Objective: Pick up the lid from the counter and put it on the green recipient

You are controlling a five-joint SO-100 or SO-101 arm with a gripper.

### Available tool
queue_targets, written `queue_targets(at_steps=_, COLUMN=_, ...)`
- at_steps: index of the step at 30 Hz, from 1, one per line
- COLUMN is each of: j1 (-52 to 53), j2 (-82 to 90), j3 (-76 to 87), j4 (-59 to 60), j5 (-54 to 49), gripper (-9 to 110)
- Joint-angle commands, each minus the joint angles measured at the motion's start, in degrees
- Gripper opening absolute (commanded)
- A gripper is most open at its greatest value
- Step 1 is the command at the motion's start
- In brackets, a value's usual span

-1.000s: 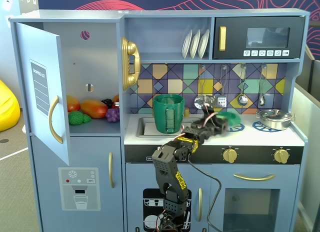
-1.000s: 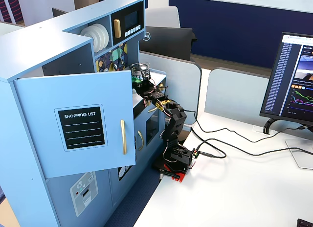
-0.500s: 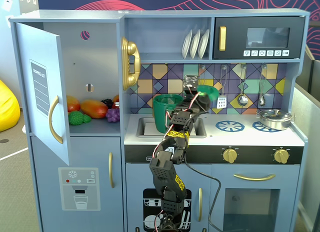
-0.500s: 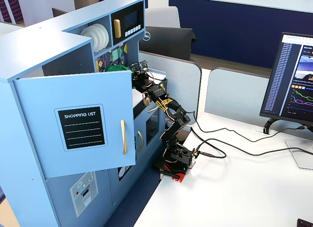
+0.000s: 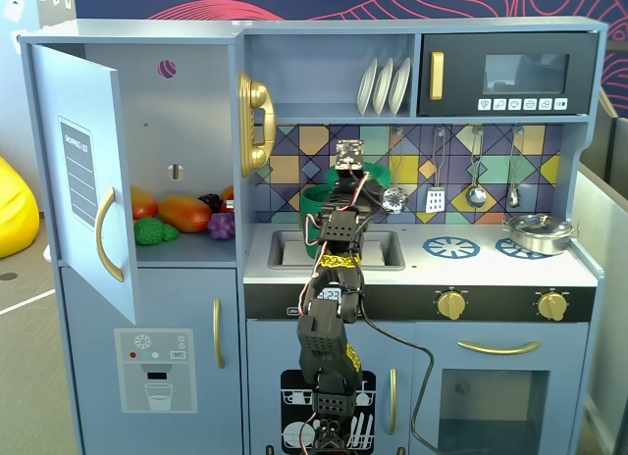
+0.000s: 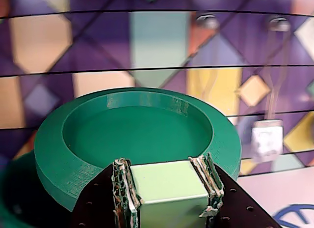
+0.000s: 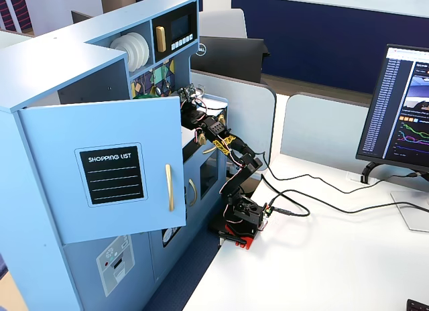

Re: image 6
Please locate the green 3d-printed container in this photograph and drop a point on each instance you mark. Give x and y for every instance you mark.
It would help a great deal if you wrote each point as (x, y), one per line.
(14, 188)

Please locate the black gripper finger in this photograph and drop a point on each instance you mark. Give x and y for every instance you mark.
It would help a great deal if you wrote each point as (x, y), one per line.
(235, 208)
(98, 201)

